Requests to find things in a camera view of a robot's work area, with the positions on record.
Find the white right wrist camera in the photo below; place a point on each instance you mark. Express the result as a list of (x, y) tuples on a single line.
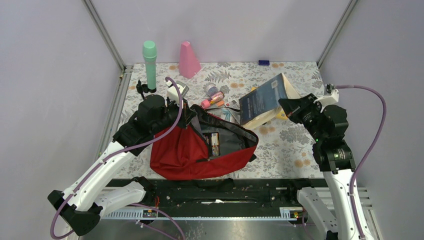
[(330, 98)]

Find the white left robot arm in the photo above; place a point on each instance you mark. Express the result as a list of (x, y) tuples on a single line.
[(83, 205)]

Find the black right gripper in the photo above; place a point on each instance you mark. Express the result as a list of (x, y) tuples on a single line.
[(291, 106)]

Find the pink capped tube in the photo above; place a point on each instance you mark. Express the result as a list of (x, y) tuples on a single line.
[(212, 100)]

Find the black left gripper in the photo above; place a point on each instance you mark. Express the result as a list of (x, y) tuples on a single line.
[(188, 114)]

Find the clear glitter jar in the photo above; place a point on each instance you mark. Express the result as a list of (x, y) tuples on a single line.
[(211, 89)]

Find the small blue block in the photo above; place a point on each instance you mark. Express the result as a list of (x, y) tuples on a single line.
[(263, 62)]

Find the floral table mat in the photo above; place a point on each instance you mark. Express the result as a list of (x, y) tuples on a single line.
[(285, 149)]

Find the red backpack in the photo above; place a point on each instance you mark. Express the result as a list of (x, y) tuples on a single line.
[(183, 154)]

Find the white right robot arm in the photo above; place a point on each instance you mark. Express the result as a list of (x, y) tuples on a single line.
[(327, 126)]

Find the pink cone block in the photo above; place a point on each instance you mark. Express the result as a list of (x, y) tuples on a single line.
[(188, 64)]

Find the black mini tripod stand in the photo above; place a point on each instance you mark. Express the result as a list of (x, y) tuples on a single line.
[(143, 89)]

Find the yellow book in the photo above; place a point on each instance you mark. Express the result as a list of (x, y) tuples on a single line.
[(281, 116)]

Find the dark blue book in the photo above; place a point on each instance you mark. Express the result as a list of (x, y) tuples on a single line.
[(262, 104)]

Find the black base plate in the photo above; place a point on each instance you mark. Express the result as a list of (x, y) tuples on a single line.
[(226, 198)]

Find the black paperback book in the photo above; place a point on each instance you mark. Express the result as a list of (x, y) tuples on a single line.
[(212, 140)]

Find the green toy microphone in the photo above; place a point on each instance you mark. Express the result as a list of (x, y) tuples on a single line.
[(149, 52)]

